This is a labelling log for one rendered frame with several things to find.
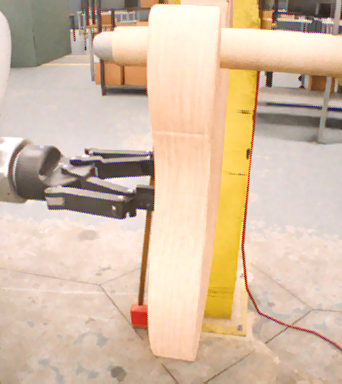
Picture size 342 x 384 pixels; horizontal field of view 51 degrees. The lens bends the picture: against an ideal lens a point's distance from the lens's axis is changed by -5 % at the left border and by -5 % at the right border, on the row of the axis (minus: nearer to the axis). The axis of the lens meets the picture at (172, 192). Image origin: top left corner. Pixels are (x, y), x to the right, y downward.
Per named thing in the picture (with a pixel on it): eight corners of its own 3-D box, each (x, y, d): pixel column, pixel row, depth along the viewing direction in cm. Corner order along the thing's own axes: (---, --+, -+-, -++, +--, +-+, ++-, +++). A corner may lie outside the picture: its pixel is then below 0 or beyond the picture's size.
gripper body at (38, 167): (46, 181, 55) (104, 187, 54) (17, 211, 48) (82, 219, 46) (38, 134, 51) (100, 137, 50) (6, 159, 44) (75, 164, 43)
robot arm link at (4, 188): (-18, 213, 49) (19, 218, 48) (-34, 151, 44) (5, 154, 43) (15, 182, 57) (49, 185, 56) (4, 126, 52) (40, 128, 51)
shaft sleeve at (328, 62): (344, 80, 27) (335, 74, 29) (350, 37, 25) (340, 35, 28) (112, 67, 29) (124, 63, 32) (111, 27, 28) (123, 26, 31)
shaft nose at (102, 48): (114, 62, 30) (123, 59, 32) (113, 32, 29) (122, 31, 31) (91, 62, 30) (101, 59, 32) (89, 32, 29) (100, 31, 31)
